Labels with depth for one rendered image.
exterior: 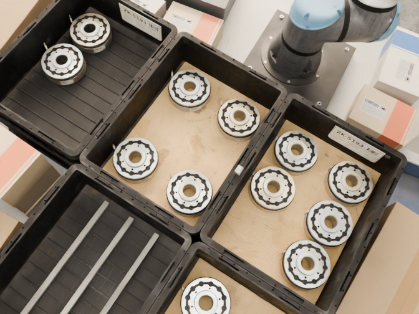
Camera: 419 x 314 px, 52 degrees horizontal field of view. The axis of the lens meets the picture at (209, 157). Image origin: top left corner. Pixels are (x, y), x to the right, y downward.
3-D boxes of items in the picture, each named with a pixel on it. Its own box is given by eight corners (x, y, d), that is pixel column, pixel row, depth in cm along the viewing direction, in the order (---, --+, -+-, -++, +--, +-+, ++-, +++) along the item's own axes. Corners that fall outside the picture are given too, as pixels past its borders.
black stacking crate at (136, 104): (181, 57, 114) (181, 30, 103) (279, 113, 109) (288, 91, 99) (88, 177, 101) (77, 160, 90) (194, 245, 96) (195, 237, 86)
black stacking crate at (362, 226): (280, 114, 109) (290, 92, 99) (385, 174, 105) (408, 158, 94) (196, 246, 96) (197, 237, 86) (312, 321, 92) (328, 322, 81)
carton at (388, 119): (338, 128, 121) (348, 117, 114) (355, 96, 125) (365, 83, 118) (391, 156, 119) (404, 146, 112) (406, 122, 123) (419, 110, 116)
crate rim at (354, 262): (288, 95, 100) (290, 90, 98) (404, 161, 96) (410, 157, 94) (195, 239, 87) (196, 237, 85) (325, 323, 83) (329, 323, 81)
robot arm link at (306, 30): (278, 17, 115) (292, -22, 103) (326, 17, 117) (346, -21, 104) (285, 54, 111) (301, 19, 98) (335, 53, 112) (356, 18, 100)
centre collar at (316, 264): (300, 248, 92) (301, 247, 92) (322, 258, 92) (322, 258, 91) (292, 268, 91) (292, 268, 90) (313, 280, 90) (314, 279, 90)
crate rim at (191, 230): (181, 34, 105) (181, 28, 102) (288, 95, 100) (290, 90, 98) (77, 163, 92) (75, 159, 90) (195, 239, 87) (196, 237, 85)
